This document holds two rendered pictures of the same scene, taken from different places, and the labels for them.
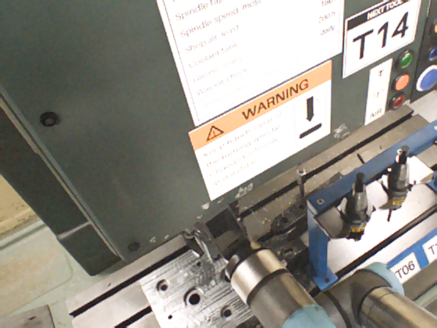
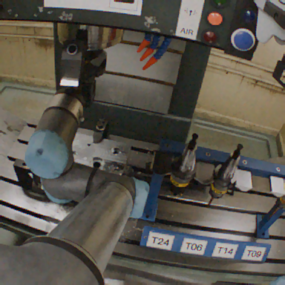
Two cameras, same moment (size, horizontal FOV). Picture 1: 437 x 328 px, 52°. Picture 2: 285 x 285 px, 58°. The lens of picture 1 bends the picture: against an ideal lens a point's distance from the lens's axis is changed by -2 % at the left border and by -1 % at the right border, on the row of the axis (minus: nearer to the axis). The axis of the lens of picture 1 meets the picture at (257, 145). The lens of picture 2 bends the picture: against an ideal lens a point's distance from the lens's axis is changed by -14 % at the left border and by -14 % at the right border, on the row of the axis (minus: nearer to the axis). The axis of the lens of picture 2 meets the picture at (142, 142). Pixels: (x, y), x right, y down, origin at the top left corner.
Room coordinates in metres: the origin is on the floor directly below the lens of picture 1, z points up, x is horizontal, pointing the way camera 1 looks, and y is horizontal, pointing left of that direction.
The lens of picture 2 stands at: (0.01, -0.30, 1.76)
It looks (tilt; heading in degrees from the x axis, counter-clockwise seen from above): 46 degrees down; 29
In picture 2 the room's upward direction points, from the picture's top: 10 degrees clockwise
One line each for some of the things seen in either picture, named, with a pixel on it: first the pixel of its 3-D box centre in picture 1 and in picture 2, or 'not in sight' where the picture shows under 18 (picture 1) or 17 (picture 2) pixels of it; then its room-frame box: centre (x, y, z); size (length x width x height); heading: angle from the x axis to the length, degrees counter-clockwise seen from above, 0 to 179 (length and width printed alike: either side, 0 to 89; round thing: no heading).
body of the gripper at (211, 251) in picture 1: (227, 239); (75, 91); (0.35, 0.07, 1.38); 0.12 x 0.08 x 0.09; 30
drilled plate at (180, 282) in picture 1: (213, 290); (83, 163); (0.46, 0.16, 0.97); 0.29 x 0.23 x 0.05; 115
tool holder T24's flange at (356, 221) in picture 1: (356, 209); (183, 168); (0.47, -0.17, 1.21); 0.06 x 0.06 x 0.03
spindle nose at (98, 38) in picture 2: not in sight; (91, 15); (0.46, 0.13, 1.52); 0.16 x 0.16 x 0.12
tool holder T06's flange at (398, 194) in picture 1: (396, 183); (224, 176); (0.51, -0.27, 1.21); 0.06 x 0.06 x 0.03
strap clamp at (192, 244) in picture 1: (192, 238); (100, 133); (0.60, 0.21, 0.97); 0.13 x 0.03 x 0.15; 25
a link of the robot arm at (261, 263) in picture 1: (259, 274); (64, 113); (0.28, 0.03, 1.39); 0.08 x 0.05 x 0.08; 120
